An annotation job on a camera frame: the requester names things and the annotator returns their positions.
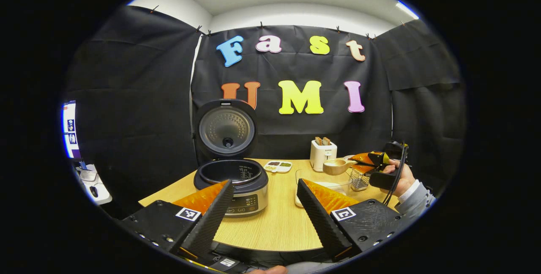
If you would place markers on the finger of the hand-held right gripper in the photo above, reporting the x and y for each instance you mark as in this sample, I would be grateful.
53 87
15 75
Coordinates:
365 158
363 169

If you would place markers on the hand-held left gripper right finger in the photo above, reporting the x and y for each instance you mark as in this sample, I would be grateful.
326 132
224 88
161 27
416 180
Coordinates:
323 223

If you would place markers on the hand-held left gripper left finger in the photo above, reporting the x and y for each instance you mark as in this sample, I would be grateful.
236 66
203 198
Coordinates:
211 219

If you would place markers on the wooden spoon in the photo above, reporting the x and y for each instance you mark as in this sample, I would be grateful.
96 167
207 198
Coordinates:
336 167

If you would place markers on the clear container of rice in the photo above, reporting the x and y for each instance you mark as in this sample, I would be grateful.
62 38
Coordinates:
338 184

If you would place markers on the black silver rice cooker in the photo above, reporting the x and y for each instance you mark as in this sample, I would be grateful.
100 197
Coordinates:
228 130

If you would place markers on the white toaster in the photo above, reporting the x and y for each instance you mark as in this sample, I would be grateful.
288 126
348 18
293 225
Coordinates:
323 155

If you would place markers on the white divided grain dish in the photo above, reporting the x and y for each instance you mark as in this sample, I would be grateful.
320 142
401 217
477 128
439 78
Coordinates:
277 166

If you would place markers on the white side desk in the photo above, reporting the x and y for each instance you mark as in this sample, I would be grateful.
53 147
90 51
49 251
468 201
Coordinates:
101 195

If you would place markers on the black computer mouse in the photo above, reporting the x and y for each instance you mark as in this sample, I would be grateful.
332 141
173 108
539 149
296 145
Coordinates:
94 192

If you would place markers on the black backdrop cloth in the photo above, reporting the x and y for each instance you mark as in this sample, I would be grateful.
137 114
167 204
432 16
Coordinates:
139 96

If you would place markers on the ceiling light panel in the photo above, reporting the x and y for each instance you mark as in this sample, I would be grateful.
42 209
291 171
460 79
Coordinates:
407 9

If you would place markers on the computer monitor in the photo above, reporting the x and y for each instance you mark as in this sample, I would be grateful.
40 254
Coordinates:
69 130

